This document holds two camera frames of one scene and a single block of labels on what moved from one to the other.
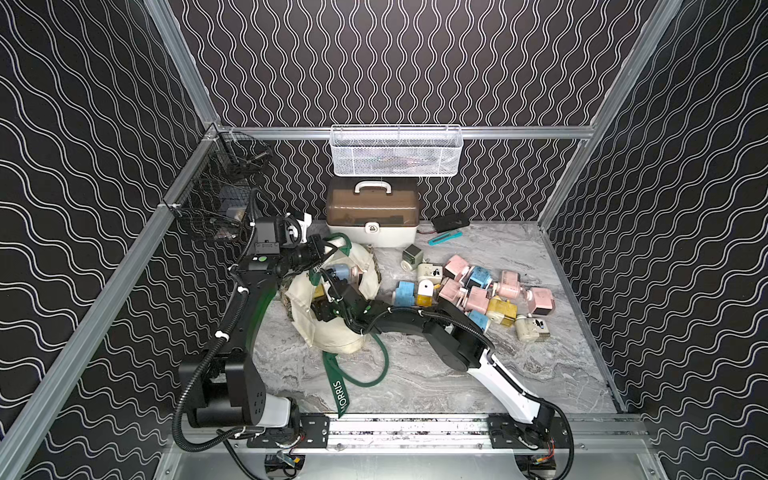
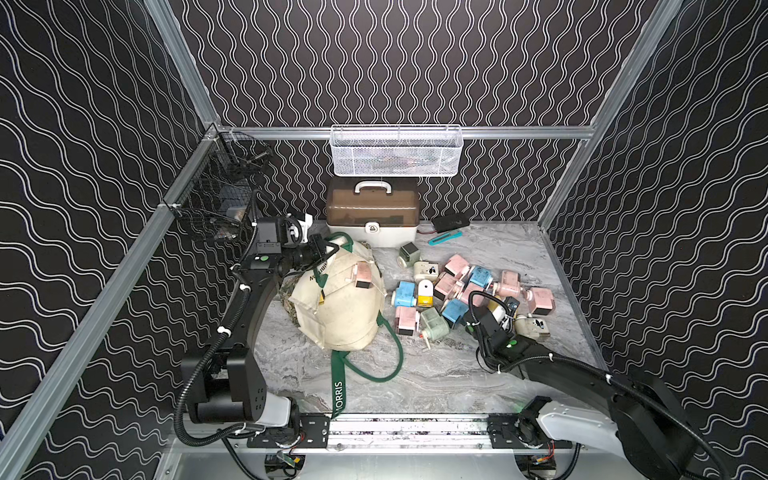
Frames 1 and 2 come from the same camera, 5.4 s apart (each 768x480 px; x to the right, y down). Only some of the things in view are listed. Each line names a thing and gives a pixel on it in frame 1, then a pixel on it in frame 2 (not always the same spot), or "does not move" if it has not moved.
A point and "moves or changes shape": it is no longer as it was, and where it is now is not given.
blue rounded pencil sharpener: [404, 294] does not move
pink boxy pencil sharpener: [452, 291] moves or changes shape
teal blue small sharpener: [480, 318] moves or changes shape
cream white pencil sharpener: [428, 271] does not move
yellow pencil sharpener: [424, 296] does not move
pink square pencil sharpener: [540, 300] does not move
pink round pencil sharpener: [510, 284] does not move
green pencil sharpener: [412, 256] does not move
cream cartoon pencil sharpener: [532, 330] does not move
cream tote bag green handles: [356, 275] moves or changes shape
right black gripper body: [329, 310] -> [484, 354]
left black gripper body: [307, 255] does not move
